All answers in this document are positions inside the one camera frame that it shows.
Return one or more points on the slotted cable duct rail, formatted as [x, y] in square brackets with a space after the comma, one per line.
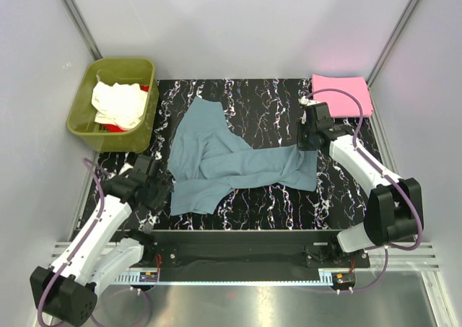
[307, 278]

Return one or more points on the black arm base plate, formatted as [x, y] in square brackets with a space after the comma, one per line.
[246, 251]

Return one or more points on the white t shirt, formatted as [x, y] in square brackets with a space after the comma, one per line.
[121, 105]

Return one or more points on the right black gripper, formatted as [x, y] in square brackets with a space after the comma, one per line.
[302, 146]

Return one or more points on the blue-grey t shirt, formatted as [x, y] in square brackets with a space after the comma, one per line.
[208, 162]

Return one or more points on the left aluminium frame post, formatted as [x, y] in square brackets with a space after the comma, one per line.
[81, 26]

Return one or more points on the olive green plastic bin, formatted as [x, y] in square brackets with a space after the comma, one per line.
[81, 119]

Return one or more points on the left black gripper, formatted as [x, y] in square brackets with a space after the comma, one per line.
[164, 189]

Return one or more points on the aluminium frame post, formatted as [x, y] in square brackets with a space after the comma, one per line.
[81, 26]
[403, 21]

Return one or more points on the right aluminium frame post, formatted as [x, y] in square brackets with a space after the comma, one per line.
[403, 21]

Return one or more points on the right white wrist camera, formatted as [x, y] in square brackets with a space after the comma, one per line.
[305, 103]

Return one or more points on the red t shirt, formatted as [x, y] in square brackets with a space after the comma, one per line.
[109, 127]

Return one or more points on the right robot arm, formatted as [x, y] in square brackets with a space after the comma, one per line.
[394, 212]

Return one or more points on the black marbled table mat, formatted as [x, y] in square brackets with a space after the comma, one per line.
[264, 113]

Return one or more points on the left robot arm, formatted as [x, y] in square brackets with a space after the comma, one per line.
[69, 288]

